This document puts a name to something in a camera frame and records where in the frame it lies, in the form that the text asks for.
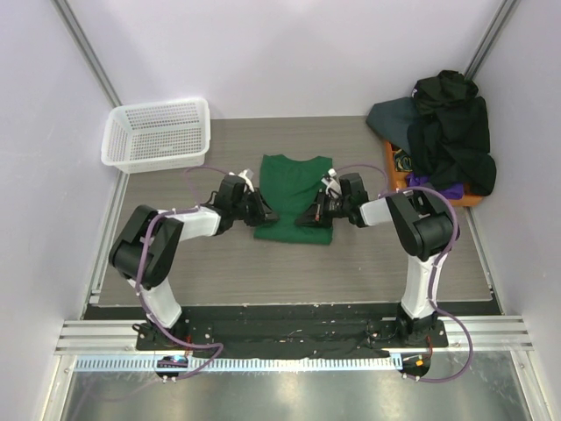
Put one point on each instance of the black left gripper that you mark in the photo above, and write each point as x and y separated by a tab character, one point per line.
263	213

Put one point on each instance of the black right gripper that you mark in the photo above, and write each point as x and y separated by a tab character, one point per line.
320	210

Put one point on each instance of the green t shirt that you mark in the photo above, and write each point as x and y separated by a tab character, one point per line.
289	187

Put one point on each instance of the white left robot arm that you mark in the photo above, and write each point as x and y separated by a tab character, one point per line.
144	250

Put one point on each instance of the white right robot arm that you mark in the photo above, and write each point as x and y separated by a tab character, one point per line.
426	226

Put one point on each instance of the patterned cloth in tray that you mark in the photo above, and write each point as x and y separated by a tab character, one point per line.
402	161

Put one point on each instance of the dark teal t shirt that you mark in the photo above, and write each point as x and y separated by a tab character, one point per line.
391	120

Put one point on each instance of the white plastic basket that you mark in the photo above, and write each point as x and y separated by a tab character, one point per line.
148	137

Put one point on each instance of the purple t shirt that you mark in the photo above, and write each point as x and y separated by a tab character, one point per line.
453	192

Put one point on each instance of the black t shirt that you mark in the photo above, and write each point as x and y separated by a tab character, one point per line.
450	141

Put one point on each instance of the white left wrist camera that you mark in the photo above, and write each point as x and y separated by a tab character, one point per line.
247	176

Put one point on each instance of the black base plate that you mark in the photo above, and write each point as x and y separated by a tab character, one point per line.
283	331

